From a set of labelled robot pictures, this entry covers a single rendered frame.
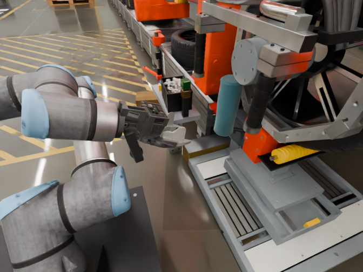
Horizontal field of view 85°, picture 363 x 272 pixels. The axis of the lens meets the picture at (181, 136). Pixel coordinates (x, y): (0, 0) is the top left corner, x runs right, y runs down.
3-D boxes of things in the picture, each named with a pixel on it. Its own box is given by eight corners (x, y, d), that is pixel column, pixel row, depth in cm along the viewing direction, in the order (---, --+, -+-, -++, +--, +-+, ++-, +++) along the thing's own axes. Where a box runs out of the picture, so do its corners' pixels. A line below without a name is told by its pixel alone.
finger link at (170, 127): (187, 115, 58) (164, 115, 52) (180, 131, 61) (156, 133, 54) (181, 109, 60) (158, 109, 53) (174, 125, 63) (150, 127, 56)
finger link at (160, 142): (178, 146, 51) (145, 138, 47) (176, 150, 51) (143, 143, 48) (175, 135, 55) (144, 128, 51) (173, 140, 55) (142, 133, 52)
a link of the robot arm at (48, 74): (15, 66, 46) (6, 89, 38) (69, 58, 50) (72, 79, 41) (35, 100, 52) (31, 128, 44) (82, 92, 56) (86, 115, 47)
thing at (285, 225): (333, 220, 101) (344, 211, 94) (276, 246, 92) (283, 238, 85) (269, 153, 136) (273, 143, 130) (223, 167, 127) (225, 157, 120)
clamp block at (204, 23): (224, 31, 65) (227, 13, 62) (200, 34, 63) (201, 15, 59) (217, 28, 69) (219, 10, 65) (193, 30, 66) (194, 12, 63)
